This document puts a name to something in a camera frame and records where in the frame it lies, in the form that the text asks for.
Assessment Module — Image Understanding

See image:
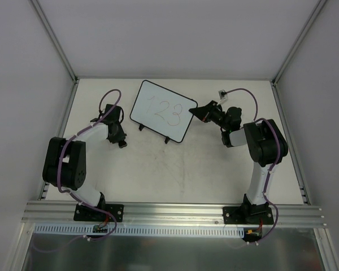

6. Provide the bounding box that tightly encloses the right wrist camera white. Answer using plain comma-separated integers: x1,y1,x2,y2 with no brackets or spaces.
218,90,228,104

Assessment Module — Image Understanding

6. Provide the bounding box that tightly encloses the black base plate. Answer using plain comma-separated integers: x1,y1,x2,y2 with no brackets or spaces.
73,203,124,222
222,206,274,225

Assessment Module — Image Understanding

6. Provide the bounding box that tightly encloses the right aluminium corner post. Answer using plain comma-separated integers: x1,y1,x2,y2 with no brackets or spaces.
272,0,328,85

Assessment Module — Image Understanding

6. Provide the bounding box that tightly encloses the aluminium corner post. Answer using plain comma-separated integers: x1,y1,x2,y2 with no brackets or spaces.
31,0,79,84
272,0,328,85

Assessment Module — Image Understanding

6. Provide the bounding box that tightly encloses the left aluminium corner post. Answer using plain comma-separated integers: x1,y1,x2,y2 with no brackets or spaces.
31,0,79,84

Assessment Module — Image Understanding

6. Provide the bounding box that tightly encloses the white slotted cable duct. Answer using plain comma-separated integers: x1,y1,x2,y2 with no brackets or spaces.
33,223,245,238

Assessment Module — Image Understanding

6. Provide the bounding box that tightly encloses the white whiteboard black frame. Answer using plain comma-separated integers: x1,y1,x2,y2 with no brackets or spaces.
129,80,198,143

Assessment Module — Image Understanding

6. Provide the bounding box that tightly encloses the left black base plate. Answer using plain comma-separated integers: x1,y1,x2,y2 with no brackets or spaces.
73,203,124,222

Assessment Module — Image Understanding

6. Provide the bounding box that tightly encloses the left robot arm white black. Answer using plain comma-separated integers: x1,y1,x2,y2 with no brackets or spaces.
42,104,127,222

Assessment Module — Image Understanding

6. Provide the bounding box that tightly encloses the aluminium front rail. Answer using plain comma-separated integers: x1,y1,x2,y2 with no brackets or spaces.
21,200,328,228

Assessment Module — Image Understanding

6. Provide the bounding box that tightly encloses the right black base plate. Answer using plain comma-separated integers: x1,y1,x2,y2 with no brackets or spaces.
222,206,274,225

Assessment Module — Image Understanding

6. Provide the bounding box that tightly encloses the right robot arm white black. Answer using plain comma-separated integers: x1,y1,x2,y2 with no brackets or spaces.
189,101,288,225

